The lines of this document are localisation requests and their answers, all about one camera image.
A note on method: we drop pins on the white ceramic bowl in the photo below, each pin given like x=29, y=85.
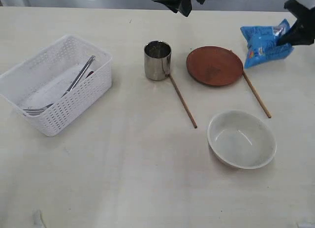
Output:
x=241, y=140

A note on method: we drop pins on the round brown wooden plate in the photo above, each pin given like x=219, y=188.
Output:
x=214, y=66

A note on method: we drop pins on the white perforated plastic basket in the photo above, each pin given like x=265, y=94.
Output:
x=44, y=78

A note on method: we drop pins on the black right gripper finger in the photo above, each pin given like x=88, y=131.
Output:
x=300, y=11
x=301, y=33

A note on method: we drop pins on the silver metal fork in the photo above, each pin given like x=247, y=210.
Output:
x=38, y=111

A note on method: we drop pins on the shiny steel cup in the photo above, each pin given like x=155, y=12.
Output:
x=157, y=60

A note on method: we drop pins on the blue snack packet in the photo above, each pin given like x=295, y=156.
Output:
x=262, y=43

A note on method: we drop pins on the brown wooden chopstick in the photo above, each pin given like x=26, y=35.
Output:
x=183, y=101
x=252, y=88

